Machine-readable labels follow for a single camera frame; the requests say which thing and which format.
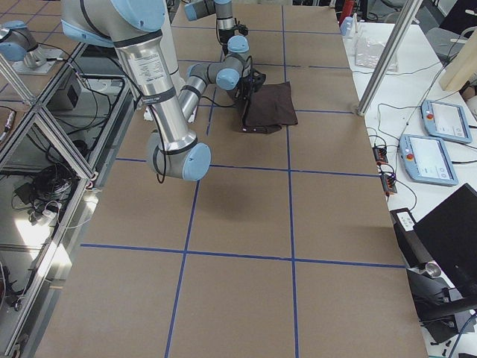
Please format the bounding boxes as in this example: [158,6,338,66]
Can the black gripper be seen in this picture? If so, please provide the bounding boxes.
[218,27,238,48]
[235,74,253,100]

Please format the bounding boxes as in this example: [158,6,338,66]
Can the brown t-shirt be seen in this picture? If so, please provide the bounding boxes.
[227,81,298,134]

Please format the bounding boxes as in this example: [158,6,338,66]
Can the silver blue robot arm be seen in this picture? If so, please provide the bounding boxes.
[61,1,251,181]
[184,0,239,54]

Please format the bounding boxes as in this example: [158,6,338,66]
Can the red cylinder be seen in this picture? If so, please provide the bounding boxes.
[339,0,355,25]

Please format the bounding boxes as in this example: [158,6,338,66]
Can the clear plastic bag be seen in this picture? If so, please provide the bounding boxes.
[355,37,386,69]

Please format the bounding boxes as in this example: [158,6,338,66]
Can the orange black electronics board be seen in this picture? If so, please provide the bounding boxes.
[372,146,389,165]

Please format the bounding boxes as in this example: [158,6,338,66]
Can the lower blue teach pendant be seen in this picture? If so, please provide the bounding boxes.
[399,134,458,186]

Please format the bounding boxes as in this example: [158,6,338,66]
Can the blue teach pendant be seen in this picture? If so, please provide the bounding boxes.
[421,100,473,144]
[399,134,458,186]

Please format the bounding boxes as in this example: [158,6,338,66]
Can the upper blue teach pendant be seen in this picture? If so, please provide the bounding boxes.
[421,100,473,144]

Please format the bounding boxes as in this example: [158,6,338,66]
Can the wooden plank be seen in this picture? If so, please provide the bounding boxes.
[439,28,476,92]

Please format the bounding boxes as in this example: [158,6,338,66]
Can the black monitor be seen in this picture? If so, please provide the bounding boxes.
[414,183,476,297]

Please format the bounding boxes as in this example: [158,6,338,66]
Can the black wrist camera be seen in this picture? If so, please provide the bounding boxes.
[251,70,267,92]
[236,24,249,36]

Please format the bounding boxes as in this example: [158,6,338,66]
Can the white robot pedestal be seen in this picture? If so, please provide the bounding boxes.
[142,0,198,124]

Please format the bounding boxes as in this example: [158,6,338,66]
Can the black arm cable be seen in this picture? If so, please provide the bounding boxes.
[154,55,258,184]

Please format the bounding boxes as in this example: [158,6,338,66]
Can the aluminium frame post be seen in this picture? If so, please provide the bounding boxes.
[356,0,423,116]

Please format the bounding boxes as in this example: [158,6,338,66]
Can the aluminium frame table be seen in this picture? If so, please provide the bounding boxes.
[1,22,133,357]

